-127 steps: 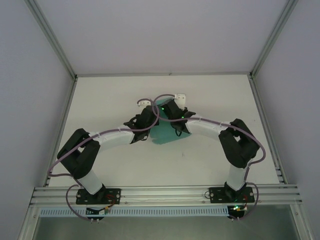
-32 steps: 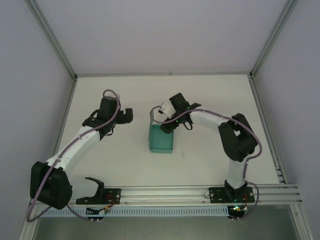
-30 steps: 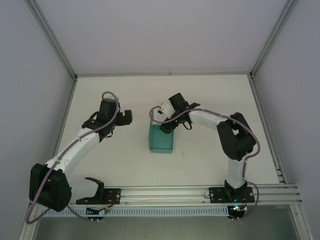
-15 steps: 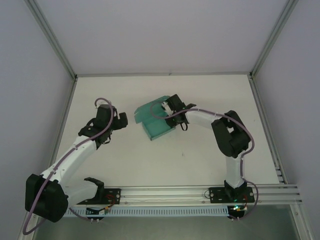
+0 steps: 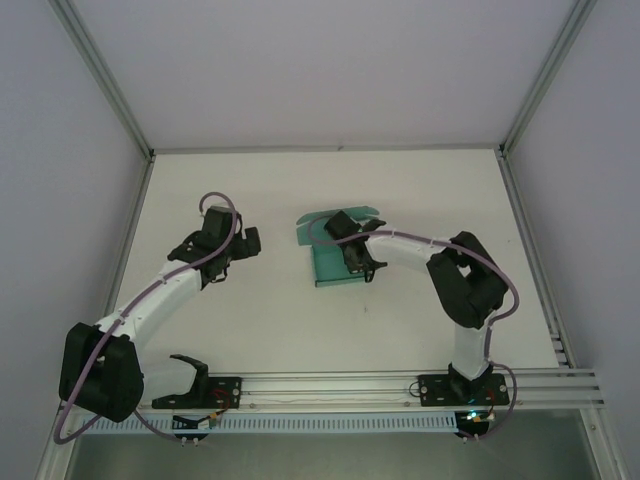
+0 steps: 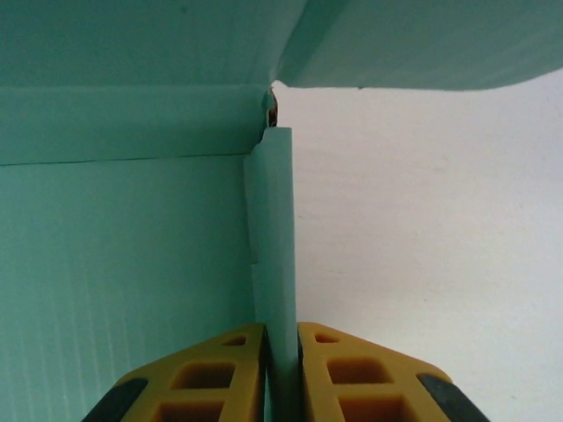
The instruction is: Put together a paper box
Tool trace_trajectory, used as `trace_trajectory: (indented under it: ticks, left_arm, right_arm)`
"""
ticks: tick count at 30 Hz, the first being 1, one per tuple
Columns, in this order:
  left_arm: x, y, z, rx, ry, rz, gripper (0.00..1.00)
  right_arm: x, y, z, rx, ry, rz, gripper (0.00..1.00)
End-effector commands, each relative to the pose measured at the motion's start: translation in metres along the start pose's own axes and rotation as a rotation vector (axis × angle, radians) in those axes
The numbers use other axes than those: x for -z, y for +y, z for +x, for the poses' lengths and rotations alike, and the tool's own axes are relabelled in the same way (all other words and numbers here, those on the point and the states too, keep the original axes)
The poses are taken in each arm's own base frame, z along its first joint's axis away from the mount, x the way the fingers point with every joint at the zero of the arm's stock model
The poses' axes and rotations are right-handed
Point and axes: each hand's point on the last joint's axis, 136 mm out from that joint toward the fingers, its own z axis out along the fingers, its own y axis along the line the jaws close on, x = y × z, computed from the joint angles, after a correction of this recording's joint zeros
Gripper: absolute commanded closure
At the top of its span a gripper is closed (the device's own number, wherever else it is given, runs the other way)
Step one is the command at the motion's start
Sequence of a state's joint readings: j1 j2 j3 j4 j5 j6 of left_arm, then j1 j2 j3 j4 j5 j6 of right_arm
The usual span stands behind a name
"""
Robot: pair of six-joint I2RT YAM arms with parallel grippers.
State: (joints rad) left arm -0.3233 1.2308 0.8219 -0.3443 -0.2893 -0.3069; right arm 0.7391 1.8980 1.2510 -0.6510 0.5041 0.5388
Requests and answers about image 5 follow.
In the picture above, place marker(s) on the teal cloth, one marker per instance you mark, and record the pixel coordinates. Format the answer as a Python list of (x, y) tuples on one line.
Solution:
[(327, 265)]

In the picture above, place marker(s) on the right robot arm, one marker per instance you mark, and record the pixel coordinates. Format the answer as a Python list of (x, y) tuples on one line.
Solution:
[(400, 252)]

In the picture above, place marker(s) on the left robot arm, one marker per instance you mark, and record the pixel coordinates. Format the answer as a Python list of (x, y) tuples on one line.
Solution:
[(150, 305)]

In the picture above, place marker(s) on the aluminium frame crossbar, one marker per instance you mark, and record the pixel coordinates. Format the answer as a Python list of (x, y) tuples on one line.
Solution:
[(325, 148)]

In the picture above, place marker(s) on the aluminium mounting rail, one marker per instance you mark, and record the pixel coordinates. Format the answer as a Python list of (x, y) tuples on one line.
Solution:
[(325, 387)]

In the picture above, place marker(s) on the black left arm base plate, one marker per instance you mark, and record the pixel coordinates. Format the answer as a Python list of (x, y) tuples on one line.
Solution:
[(227, 392)]

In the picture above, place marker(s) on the aluminium frame post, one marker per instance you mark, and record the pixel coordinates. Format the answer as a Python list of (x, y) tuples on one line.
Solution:
[(106, 75), (544, 75)]

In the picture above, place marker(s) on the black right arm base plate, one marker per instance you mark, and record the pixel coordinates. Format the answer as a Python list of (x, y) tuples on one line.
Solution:
[(435, 392)]

